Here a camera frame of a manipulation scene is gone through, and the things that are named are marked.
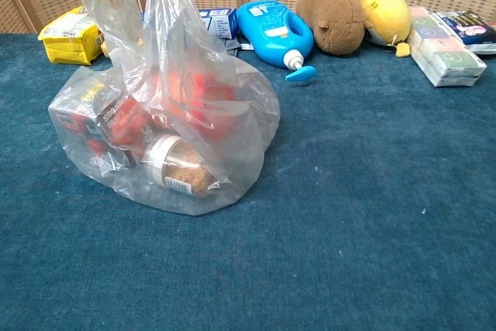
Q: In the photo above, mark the red espresso coffee box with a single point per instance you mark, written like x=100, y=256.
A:
x=124, y=121

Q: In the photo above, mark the dark blue printed package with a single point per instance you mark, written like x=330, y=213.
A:
x=469, y=28

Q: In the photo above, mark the blue detergent pump bottle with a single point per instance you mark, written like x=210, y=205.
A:
x=271, y=32

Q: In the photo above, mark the clear jar with white lid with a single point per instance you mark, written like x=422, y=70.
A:
x=186, y=170

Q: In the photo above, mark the orange red snack package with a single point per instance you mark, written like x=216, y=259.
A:
x=197, y=88

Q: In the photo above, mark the blue and white carton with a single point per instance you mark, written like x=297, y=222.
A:
x=221, y=23

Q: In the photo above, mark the brown capybara plush toy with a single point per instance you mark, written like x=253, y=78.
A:
x=333, y=9

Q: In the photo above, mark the clear plastic shopping bag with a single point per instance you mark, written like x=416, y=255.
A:
x=217, y=87

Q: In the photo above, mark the dark box with yellow print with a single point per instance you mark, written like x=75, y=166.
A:
x=73, y=114

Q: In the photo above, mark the blue carpet table cover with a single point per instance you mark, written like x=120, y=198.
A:
x=348, y=211

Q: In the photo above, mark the yellow plush toy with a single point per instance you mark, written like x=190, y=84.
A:
x=387, y=9

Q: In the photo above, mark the pastel tissue multipack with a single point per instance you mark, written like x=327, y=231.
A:
x=441, y=52

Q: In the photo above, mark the yellow snack package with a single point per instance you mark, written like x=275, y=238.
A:
x=66, y=42

